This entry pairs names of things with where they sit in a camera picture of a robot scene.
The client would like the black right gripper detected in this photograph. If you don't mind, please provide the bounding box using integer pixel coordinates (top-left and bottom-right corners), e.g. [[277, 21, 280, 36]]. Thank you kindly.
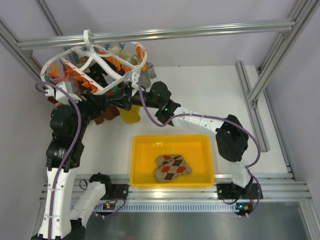
[[106, 85, 162, 113]]

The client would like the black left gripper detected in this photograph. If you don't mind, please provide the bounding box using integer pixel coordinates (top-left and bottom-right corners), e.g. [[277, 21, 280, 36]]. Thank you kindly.
[[64, 89, 108, 139]]

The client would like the mustard yellow sock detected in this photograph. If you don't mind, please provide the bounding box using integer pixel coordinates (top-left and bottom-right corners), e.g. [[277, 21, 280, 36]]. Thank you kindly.
[[117, 105, 141, 124]]

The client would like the grey sock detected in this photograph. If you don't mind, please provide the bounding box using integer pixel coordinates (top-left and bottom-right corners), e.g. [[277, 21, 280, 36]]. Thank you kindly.
[[140, 62, 157, 89]]

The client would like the argyle beige sock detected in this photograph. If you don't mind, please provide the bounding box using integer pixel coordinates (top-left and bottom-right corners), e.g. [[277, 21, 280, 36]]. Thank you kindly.
[[153, 154, 192, 184]]

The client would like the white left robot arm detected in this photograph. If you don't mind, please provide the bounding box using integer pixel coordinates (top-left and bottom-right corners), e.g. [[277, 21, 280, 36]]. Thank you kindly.
[[32, 91, 113, 240]]

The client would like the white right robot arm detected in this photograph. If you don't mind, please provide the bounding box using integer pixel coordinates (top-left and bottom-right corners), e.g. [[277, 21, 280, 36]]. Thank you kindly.
[[107, 81, 253, 199]]

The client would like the white round sock hanger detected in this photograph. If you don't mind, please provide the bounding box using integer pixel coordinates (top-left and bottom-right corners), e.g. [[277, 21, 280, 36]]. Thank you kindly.
[[40, 30, 156, 96]]

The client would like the brown hanging sock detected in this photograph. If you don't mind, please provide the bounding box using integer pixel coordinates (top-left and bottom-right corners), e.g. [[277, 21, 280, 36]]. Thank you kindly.
[[93, 101, 120, 125]]

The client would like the black striped hanging sock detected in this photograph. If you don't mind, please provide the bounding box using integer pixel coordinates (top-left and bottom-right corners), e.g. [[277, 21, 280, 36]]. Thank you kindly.
[[87, 63, 108, 88]]

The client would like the cream hanging sock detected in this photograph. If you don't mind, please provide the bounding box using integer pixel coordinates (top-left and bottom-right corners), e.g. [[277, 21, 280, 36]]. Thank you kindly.
[[109, 46, 143, 66]]

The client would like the pink hanging sock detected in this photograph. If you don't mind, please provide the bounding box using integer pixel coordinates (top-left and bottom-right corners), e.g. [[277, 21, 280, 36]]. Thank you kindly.
[[47, 71, 76, 87]]

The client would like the yellow plastic bin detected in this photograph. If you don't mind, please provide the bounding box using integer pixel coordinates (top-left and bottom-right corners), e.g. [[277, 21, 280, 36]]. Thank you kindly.
[[130, 135, 215, 188]]

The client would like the aluminium top crossbar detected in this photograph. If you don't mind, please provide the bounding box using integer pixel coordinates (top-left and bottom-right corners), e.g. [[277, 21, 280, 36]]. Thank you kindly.
[[17, 19, 296, 50]]

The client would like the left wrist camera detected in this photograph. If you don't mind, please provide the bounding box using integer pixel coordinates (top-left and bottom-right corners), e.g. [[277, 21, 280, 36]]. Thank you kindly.
[[55, 81, 74, 103]]

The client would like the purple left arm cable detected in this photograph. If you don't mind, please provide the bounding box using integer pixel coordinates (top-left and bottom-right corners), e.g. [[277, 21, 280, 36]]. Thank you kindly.
[[34, 81, 82, 240]]

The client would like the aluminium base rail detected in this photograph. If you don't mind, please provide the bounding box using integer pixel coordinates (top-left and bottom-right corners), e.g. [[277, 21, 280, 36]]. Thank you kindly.
[[39, 173, 313, 203]]

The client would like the aluminium right frame post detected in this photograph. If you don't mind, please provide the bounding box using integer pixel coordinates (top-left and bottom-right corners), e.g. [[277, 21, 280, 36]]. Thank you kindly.
[[247, 0, 320, 109]]

